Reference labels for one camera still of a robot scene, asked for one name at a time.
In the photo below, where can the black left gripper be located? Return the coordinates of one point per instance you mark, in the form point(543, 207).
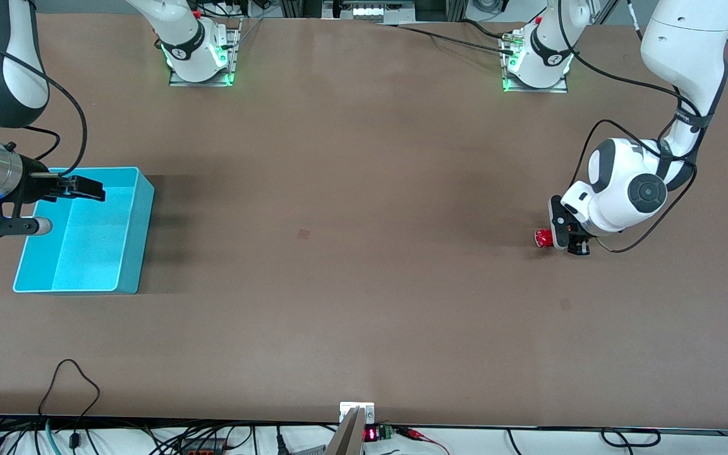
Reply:
point(579, 246)

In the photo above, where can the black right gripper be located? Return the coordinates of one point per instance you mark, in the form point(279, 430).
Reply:
point(34, 184)

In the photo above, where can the red beetle toy car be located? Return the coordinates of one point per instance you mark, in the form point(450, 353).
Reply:
point(543, 238)

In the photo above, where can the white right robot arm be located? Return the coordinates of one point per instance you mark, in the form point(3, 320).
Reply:
point(181, 38)

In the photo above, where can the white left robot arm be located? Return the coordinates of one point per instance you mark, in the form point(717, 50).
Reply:
point(686, 50)

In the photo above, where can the blue plastic storage box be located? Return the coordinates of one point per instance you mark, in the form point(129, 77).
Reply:
point(98, 253)

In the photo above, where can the red clip lead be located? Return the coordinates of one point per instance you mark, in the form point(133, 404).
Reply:
point(416, 435)

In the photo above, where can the green terminal block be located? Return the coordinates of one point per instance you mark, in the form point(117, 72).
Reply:
point(387, 432)

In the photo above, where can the red LED display module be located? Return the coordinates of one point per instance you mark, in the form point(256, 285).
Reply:
point(371, 434)

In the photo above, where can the orange connector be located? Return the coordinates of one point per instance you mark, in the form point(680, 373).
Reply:
point(203, 445)

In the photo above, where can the grey metal bar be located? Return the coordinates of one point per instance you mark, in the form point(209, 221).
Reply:
point(348, 439)

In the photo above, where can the grey control unit with lights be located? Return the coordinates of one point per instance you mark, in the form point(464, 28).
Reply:
point(370, 11)

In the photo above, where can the black power plug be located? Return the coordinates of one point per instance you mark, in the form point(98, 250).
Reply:
point(280, 442)

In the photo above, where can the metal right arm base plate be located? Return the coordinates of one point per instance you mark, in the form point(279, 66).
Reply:
point(181, 83)

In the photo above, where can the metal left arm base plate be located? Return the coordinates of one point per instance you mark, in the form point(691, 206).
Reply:
point(560, 89)

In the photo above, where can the white metal bracket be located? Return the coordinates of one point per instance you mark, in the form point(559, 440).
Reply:
point(346, 411)

